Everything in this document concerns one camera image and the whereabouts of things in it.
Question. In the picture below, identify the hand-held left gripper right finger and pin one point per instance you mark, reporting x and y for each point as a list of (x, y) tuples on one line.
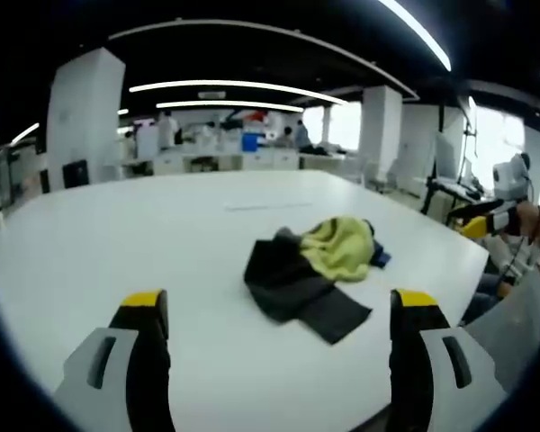
[(436, 373)]

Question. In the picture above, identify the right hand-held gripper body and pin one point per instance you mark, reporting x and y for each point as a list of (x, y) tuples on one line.
[(512, 189)]

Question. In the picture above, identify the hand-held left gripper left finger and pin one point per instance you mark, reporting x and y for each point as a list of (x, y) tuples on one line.
[(117, 369)]

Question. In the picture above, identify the person's right hand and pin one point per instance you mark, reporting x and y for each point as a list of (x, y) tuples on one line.
[(533, 222)]

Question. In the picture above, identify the black side desk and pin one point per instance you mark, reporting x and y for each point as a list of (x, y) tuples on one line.
[(450, 191)]

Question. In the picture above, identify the grey chair back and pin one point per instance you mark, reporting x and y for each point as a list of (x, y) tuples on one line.
[(510, 335)]

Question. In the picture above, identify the black office chair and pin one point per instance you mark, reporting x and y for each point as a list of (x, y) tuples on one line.
[(75, 173)]

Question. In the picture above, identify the white cabinet counter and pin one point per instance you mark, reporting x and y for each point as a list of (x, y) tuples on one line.
[(225, 159)]

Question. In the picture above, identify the blue storage box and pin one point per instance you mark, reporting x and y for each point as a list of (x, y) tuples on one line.
[(249, 141)]

